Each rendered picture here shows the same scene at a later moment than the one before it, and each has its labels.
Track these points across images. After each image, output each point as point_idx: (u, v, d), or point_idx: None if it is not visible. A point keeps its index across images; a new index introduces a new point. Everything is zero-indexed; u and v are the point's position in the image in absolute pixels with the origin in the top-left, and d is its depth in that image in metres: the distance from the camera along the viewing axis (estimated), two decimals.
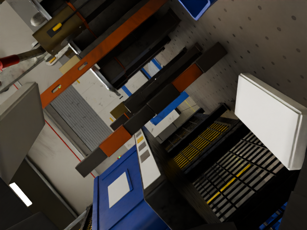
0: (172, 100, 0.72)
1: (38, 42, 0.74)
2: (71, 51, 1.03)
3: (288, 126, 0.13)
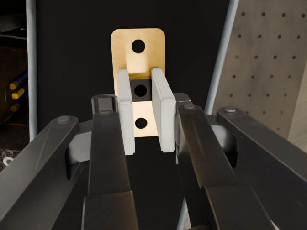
0: None
1: None
2: None
3: (160, 113, 0.15)
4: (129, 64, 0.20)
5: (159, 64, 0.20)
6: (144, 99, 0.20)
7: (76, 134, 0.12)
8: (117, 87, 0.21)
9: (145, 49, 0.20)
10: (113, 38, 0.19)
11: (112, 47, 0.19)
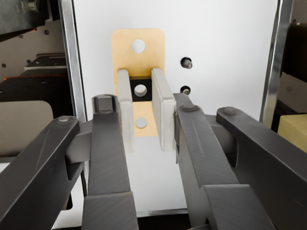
0: None
1: None
2: (4, 38, 0.24)
3: (160, 113, 0.15)
4: (129, 64, 0.20)
5: (159, 64, 0.20)
6: (144, 99, 0.20)
7: (76, 134, 0.12)
8: (117, 87, 0.21)
9: (145, 49, 0.20)
10: (113, 38, 0.19)
11: (112, 47, 0.19)
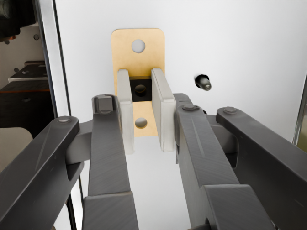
0: None
1: None
2: None
3: (160, 113, 0.15)
4: (129, 64, 0.20)
5: (159, 64, 0.20)
6: (144, 99, 0.20)
7: (76, 134, 0.12)
8: (117, 87, 0.21)
9: (145, 49, 0.20)
10: (113, 38, 0.19)
11: (112, 47, 0.19)
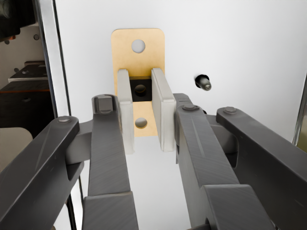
0: None
1: None
2: None
3: (160, 113, 0.15)
4: (129, 64, 0.20)
5: (159, 64, 0.20)
6: (144, 99, 0.20)
7: (76, 134, 0.12)
8: (117, 87, 0.21)
9: (145, 49, 0.20)
10: (113, 38, 0.19)
11: (112, 47, 0.19)
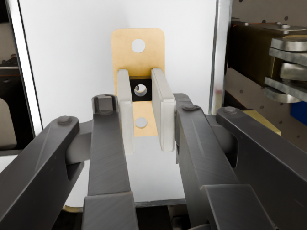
0: None
1: (282, 39, 0.24)
2: None
3: (160, 113, 0.15)
4: (129, 64, 0.20)
5: (159, 63, 0.20)
6: (144, 98, 0.20)
7: (76, 134, 0.12)
8: (117, 86, 0.21)
9: (145, 48, 0.20)
10: (113, 37, 0.19)
11: (112, 46, 0.19)
